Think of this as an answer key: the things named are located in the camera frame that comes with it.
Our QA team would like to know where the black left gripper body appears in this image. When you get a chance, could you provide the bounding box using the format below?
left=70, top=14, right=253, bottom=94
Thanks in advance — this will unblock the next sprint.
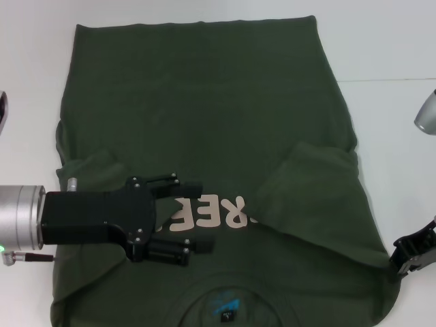
left=40, top=175, right=157, bottom=264

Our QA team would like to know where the dark green printed t-shirt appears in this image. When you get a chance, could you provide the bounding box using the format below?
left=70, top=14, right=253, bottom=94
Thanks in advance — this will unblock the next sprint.
left=50, top=14, right=399, bottom=327

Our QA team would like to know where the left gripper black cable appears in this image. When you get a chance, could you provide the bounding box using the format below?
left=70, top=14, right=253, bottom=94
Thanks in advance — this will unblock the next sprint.
left=0, top=250, right=55, bottom=266

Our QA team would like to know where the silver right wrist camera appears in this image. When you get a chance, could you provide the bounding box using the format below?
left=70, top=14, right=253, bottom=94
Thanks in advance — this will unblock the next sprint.
left=414, top=89, right=436, bottom=136

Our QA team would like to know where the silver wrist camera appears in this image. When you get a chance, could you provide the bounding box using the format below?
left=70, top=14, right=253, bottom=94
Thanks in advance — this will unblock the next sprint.
left=414, top=89, right=436, bottom=136
left=0, top=90, right=10, bottom=134

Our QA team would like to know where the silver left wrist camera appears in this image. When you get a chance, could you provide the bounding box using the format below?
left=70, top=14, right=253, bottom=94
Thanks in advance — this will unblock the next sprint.
left=0, top=90, right=10, bottom=134

